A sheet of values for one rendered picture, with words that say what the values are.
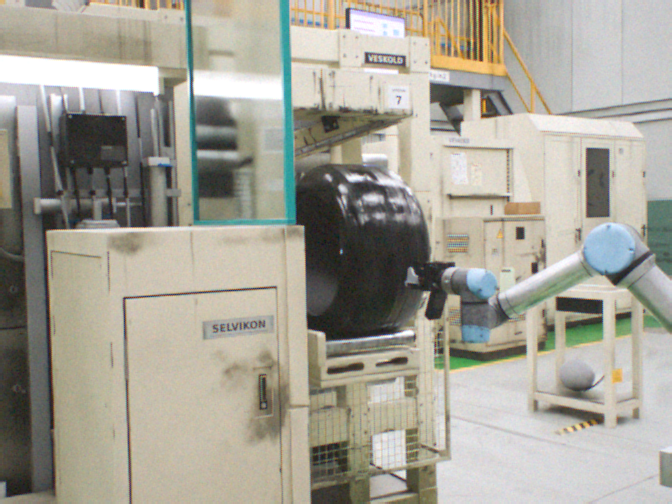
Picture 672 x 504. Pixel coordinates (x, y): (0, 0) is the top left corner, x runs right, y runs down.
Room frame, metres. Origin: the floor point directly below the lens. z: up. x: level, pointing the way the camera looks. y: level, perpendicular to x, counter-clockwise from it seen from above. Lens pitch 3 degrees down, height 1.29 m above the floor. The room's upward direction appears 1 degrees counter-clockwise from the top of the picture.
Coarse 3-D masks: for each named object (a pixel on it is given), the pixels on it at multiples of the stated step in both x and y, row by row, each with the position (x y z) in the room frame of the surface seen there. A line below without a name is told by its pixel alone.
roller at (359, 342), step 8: (352, 336) 2.42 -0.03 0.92; (360, 336) 2.43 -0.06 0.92; (368, 336) 2.44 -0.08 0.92; (376, 336) 2.45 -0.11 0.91; (384, 336) 2.47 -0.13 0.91; (392, 336) 2.48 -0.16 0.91; (400, 336) 2.49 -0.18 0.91; (408, 336) 2.51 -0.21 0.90; (328, 344) 2.37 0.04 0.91; (336, 344) 2.38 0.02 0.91; (344, 344) 2.39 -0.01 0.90; (352, 344) 2.40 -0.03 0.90; (360, 344) 2.42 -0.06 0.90; (368, 344) 2.43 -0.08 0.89; (376, 344) 2.45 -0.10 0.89; (384, 344) 2.47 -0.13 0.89; (392, 344) 2.49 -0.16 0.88; (328, 352) 2.37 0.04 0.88; (336, 352) 2.39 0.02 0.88
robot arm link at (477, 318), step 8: (464, 304) 2.09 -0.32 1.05; (472, 304) 2.08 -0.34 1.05; (480, 304) 2.07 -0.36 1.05; (488, 304) 2.10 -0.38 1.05; (464, 312) 2.09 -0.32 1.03; (472, 312) 2.08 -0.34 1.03; (480, 312) 2.07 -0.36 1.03; (488, 312) 2.09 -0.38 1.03; (464, 320) 2.09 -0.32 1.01; (472, 320) 2.08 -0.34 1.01; (480, 320) 2.07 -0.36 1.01; (488, 320) 2.09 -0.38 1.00; (496, 320) 2.15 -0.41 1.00; (464, 328) 2.09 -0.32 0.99; (472, 328) 2.08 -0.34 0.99; (480, 328) 2.07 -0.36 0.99; (488, 328) 2.09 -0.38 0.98; (464, 336) 2.09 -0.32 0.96; (472, 336) 2.08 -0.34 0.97; (480, 336) 2.07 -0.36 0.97; (488, 336) 2.09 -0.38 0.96
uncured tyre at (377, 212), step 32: (320, 192) 2.45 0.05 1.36; (352, 192) 2.37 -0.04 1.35; (384, 192) 2.41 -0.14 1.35; (320, 224) 2.82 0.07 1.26; (352, 224) 2.33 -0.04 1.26; (384, 224) 2.34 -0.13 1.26; (416, 224) 2.40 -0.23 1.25; (320, 256) 2.84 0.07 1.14; (352, 256) 2.31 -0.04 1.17; (384, 256) 2.33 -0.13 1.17; (416, 256) 2.38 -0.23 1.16; (320, 288) 2.79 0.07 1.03; (352, 288) 2.33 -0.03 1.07; (384, 288) 2.35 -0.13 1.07; (320, 320) 2.47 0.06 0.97; (352, 320) 2.38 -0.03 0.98; (384, 320) 2.43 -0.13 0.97
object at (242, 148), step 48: (192, 0) 2.07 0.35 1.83; (240, 0) 1.81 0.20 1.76; (288, 0) 1.63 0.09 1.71; (192, 48) 2.08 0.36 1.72; (240, 48) 1.82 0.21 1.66; (288, 48) 1.63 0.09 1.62; (192, 96) 2.09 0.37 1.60; (240, 96) 1.83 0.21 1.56; (288, 96) 1.63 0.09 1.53; (192, 144) 2.09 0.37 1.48; (240, 144) 1.83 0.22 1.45; (288, 144) 1.63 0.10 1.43; (192, 192) 2.10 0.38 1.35; (240, 192) 1.84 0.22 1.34; (288, 192) 1.63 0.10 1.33
